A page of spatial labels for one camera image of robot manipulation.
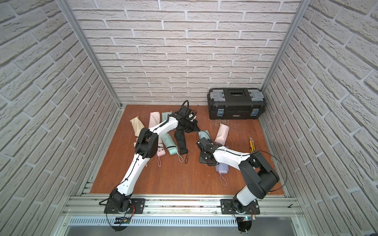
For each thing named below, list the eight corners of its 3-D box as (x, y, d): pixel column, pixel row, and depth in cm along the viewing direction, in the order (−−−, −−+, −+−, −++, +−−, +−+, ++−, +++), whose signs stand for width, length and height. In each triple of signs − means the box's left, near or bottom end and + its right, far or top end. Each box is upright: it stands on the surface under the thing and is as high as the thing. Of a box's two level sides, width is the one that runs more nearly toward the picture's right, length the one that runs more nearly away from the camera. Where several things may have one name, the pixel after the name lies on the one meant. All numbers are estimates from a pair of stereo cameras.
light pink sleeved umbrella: (149, 128, 107) (148, 125, 105) (150, 114, 116) (149, 111, 113) (160, 126, 108) (159, 124, 106) (160, 113, 117) (159, 110, 114)
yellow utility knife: (250, 152, 96) (251, 151, 94) (248, 138, 103) (249, 137, 101) (255, 153, 95) (256, 152, 94) (253, 139, 102) (254, 137, 101)
